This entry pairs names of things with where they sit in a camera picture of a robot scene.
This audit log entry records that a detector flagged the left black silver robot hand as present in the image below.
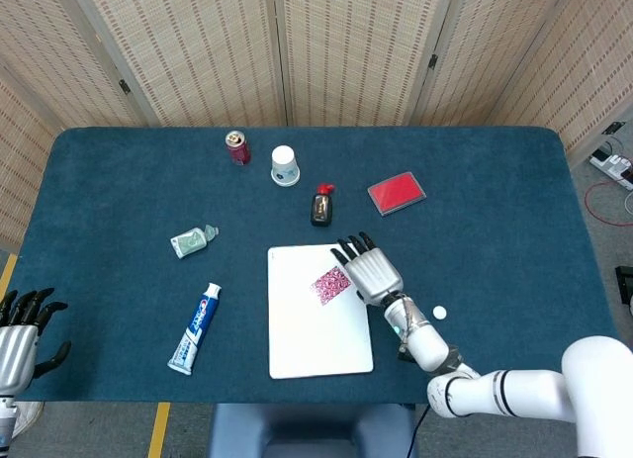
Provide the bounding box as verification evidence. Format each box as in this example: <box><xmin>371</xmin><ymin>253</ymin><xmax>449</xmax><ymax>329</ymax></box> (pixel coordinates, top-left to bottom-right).
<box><xmin>0</xmin><ymin>287</ymin><xmax>72</xmax><ymax>395</ymax></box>

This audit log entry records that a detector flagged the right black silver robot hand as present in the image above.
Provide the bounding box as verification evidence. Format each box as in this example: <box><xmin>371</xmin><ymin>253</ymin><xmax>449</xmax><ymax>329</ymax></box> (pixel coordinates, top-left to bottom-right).
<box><xmin>329</xmin><ymin>230</ymin><xmax>405</xmax><ymax>309</ymax></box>

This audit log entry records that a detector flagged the pink patterned card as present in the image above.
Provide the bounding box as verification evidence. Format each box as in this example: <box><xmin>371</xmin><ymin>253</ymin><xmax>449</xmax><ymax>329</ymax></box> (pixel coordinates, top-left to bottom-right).
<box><xmin>310</xmin><ymin>265</ymin><xmax>353</xmax><ymax>307</ymax></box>

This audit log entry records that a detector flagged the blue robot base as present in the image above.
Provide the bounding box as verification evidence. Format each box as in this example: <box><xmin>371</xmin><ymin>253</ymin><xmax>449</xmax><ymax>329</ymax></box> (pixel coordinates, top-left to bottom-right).
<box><xmin>206</xmin><ymin>403</ymin><xmax>419</xmax><ymax>458</ymax></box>

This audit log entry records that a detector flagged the white rectangular board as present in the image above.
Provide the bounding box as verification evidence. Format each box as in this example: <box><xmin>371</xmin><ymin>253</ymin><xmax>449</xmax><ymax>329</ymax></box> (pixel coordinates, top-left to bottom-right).
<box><xmin>267</xmin><ymin>242</ymin><xmax>375</xmax><ymax>380</ymax></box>

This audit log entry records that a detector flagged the white shoe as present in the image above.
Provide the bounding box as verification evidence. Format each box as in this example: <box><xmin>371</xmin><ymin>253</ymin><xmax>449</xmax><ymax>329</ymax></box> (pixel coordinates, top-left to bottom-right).
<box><xmin>12</xmin><ymin>401</ymin><xmax>45</xmax><ymax>438</ymax></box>

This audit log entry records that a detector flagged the yellow floor tape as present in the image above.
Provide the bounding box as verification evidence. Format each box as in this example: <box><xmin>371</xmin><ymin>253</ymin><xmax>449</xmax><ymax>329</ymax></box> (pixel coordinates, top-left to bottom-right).
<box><xmin>147</xmin><ymin>402</ymin><xmax>172</xmax><ymax>458</ymax></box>
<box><xmin>0</xmin><ymin>253</ymin><xmax>20</xmax><ymax>301</ymax></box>

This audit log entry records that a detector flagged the dark sauce bottle red cap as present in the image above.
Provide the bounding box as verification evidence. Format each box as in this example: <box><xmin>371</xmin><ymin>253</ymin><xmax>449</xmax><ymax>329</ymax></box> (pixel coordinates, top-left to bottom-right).
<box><xmin>310</xmin><ymin>182</ymin><xmax>336</xmax><ymax>228</ymax></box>

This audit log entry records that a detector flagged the red ink pad box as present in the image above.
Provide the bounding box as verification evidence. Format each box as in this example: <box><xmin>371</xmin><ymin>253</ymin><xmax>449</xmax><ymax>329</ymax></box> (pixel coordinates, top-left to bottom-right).
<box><xmin>367</xmin><ymin>170</ymin><xmax>427</xmax><ymax>218</ymax></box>

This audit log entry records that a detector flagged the white paper cup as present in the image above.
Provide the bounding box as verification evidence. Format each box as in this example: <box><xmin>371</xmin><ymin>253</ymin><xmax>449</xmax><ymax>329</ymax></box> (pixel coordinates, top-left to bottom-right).
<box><xmin>270</xmin><ymin>145</ymin><xmax>302</xmax><ymax>187</ymax></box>

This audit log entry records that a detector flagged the blue tablecloth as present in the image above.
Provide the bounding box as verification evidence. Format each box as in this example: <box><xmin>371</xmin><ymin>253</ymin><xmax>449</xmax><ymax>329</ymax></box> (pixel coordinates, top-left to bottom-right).
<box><xmin>0</xmin><ymin>126</ymin><xmax>619</xmax><ymax>408</ymax></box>

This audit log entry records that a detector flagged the red soda can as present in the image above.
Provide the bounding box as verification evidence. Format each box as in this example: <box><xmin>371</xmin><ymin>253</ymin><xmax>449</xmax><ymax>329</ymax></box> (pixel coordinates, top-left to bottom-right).
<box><xmin>225</xmin><ymin>130</ymin><xmax>252</xmax><ymax>168</ymax></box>

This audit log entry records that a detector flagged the blue white toothpaste tube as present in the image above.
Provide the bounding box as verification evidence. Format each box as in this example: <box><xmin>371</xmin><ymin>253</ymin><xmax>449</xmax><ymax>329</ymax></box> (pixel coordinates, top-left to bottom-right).
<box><xmin>166</xmin><ymin>281</ymin><xmax>223</xmax><ymax>377</ymax></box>

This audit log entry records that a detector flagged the crumpled green wrapper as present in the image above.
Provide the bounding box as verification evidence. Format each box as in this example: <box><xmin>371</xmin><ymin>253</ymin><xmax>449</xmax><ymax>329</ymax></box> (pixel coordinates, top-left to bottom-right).
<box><xmin>170</xmin><ymin>224</ymin><xmax>221</xmax><ymax>260</ymax></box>

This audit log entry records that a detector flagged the black device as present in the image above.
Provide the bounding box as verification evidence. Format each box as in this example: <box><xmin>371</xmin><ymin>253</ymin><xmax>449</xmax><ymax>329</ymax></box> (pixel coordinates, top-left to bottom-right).
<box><xmin>614</xmin><ymin>265</ymin><xmax>633</xmax><ymax>306</ymax></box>

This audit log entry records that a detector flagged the white power strip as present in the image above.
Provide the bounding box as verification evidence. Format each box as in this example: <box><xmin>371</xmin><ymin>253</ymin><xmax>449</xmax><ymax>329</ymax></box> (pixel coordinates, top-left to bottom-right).
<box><xmin>588</xmin><ymin>148</ymin><xmax>633</xmax><ymax>191</ymax></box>

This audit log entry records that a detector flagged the woven folding screen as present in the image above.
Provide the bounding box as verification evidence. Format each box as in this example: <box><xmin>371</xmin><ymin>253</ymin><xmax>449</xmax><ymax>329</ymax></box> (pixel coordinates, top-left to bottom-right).
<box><xmin>0</xmin><ymin>0</ymin><xmax>633</xmax><ymax>254</ymax></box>

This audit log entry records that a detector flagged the black cable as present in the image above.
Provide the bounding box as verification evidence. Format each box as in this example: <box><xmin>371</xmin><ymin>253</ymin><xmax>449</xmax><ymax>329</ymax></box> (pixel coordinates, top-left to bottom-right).
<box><xmin>410</xmin><ymin>405</ymin><xmax>431</xmax><ymax>442</ymax></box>

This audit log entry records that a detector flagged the red cable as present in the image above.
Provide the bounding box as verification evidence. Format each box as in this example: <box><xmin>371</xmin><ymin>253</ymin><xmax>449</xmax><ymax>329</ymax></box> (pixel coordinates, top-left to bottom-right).
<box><xmin>584</xmin><ymin>180</ymin><xmax>633</xmax><ymax>227</ymax></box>

